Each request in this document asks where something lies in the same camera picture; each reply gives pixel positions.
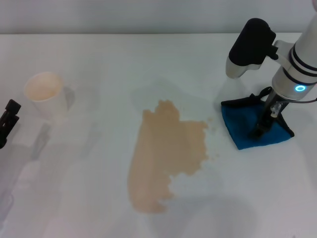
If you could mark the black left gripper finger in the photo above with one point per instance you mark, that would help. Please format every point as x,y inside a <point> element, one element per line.
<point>8,116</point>

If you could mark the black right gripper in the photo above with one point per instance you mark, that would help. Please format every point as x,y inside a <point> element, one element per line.
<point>268,106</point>

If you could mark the blue rag with black trim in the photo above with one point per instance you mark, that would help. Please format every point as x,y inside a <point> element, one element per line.
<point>241,124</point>

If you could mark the white paper cup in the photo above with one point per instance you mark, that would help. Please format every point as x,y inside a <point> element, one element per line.
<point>47,96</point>

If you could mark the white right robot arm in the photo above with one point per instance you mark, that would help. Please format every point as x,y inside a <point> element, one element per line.
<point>304,49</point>

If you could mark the brown liquid spill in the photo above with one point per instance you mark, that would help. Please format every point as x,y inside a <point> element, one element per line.
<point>163,153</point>

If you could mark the clear plastic bracket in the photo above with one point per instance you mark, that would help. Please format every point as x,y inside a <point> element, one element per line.
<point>277,110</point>

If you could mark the right wrist camera housing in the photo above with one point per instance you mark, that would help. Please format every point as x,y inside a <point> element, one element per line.
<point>247,47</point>

